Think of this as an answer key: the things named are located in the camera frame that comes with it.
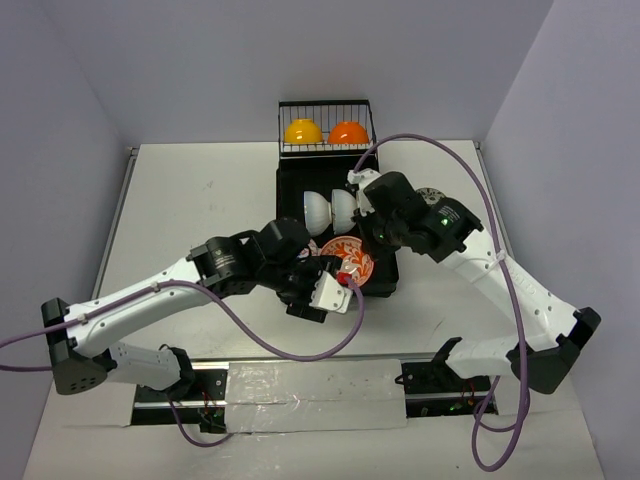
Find brown bowl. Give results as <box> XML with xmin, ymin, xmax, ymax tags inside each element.
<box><xmin>320</xmin><ymin>236</ymin><xmax>375</xmax><ymax>287</ymax></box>

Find white bowl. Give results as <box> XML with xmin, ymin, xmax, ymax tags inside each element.
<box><xmin>303</xmin><ymin>191</ymin><xmax>332</xmax><ymax>237</ymax></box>
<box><xmin>331</xmin><ymin>189</ymin><xmax>357</xmax><ymax>235</ymax></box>

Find grey leaf patterned bowl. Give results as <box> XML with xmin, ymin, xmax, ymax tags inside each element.
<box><xmin>416</xmin><ymin>187</ymin><xmax>446</xmax><ymax>206</ymax></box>

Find orange bowl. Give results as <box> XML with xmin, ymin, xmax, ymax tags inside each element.
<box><xmin>327</xmin><ymin>121</ymin><xmax>370</xmax><ymax>145</ymax></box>

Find blue patterned bowl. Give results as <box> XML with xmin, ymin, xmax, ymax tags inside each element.
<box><xmin>298</xmin><ymin>239</ymin><xmax>321</xmax><ymax>259</ymax></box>

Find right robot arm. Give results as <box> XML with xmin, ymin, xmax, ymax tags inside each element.
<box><xmin>347</xmin><ymin>169</ymin><xmax>601</xmax><ymax>394</ymax></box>

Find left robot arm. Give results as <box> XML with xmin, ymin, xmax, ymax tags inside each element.
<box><xmin>41</xmin><ymin>219</ymin><xmax>352</xmax><ymax>401</ymax></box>

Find black dish rack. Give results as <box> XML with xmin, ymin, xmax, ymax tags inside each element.
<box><xmin>273</xmin><ymin>99</ymin><xmax>401</xmax><ymax>304</ymax></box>

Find white taped cover sheet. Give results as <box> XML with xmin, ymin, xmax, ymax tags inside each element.
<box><xmin>224</xmin><ymin>359</ymin><xmax>407</xmax><ymax>433</ymax></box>

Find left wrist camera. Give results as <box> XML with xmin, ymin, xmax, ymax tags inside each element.
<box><xmin>309</xmin><ymin>271</ymin><xmax>353</xmax><ymax>314</ymax></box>

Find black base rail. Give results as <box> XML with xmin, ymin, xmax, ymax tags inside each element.
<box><xmin>131</xmin><ymin>358</ymin><xmax>490</xmax><ymax>434</ymax></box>

